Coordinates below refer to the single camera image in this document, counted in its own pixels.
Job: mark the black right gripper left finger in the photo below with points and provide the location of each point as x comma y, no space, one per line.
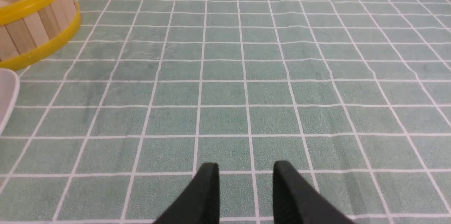
199,202

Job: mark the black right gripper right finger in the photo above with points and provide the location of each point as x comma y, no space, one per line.
295,201

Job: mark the white rectangular plate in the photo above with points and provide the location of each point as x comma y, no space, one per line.
9,90

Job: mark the green checked tablecloth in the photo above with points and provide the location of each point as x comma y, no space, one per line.
354,93

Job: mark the bamboo steamer basket yellow rim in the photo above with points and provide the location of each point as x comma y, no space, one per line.
31,30

